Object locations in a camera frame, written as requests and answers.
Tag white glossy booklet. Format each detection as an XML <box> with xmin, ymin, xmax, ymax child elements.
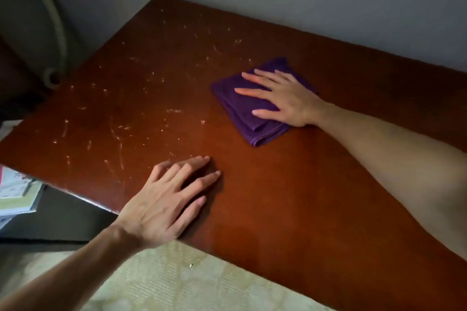
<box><xmin>0</xmin><ymin>165</ymin><xmax>45</xmax><ymax>217</ymax></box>

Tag person's left hand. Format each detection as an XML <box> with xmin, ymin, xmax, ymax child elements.
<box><xmin>113</xmin><ymin>155</ymin><xmax>222</xmax><ymax>249</ymax></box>

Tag person's right hand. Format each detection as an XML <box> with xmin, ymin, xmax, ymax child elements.
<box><xmin>234</xmin><ymin>69</ymin><xmax>327</xmax><ymax>128</ymax></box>

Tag person's right forearm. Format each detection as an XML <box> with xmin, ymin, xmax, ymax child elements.
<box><xmin>313</xmin><ymin>103</ymin><xmax>467</xmax><ymax>262</ymax></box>

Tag cream insulated pipe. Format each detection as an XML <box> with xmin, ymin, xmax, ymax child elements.
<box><xmin>14</xmin><ymin>0</ymin><xmax>69</xmax><ymax>90</ymax></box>

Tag reddish brown wooden table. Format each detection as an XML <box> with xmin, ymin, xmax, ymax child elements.
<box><xmin>0</xmin><ymin>0</ymin><xmax>467</xmax><ymax>311</ymax></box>

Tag person's left forearm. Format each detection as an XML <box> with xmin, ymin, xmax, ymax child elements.
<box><xmin>0</xmin><ymin>225</ymin><xmax>143</xmax><ymax>311</ymax></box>

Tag purple cloth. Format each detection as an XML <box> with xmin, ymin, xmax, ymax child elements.
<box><xmin>211</xmin><ymin>57</ymin><xmax>319</xmax><ymax>147</ymax></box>

